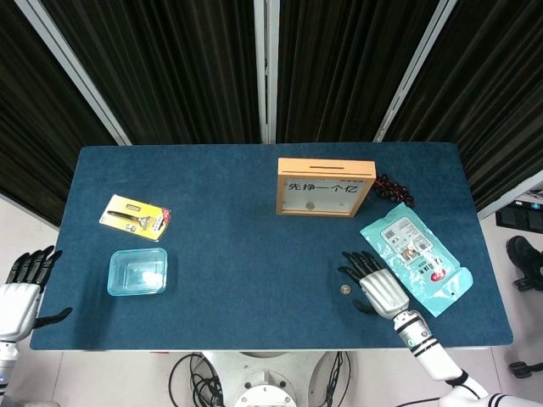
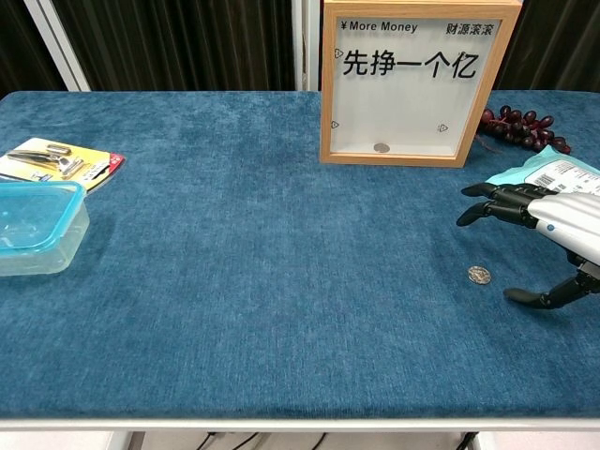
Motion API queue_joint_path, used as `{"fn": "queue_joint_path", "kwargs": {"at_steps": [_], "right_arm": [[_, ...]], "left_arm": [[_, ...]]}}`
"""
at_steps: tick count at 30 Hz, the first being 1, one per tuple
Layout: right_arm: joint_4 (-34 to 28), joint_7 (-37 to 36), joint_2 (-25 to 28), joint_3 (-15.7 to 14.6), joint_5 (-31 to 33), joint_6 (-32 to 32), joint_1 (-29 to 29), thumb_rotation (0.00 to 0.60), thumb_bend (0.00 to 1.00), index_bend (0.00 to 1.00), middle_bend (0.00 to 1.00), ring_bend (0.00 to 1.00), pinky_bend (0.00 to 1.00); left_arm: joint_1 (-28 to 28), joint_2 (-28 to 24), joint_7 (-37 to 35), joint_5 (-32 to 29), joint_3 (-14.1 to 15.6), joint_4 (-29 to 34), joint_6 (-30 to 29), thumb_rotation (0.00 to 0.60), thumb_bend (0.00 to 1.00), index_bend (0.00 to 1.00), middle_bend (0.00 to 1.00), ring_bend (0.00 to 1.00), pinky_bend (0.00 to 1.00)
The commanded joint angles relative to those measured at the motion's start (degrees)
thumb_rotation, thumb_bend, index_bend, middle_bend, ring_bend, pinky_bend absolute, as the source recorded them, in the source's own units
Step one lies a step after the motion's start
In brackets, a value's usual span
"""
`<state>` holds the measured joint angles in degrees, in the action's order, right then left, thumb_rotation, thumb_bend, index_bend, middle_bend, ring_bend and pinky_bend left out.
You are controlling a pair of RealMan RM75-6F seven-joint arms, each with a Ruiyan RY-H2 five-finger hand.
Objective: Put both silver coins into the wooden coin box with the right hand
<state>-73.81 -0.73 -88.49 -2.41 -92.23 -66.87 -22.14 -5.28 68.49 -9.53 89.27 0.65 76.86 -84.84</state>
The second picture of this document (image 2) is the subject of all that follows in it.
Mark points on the silver coin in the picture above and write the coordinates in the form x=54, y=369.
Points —
x=479, y=274
x=381, y=147

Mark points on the dark purple grape bunch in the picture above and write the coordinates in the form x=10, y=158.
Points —
x=525, y=126

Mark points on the clear container teal lid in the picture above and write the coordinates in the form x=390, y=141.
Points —
x=37, y=229

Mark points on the wooden frame money box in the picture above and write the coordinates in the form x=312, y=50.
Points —
x=403, y=103

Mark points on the yellow razor blister pack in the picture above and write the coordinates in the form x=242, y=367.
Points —
x=61, y=159

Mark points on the white divider post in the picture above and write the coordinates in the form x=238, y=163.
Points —
x=307, y=47
x=58, y=47

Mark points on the blue velvet tablecloth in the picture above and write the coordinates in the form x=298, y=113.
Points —
x=262, y=262

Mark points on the teal wet wipes pack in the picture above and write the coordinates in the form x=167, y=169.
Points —
x=539, y=169

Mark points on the white table frame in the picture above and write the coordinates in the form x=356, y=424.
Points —
x=300, y=424

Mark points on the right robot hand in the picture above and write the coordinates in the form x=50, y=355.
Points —
x=572, y=220

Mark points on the black pleated curtain panel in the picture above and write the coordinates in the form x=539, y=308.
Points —
x=558, y=42
x=19, y=47
x=178, y=42

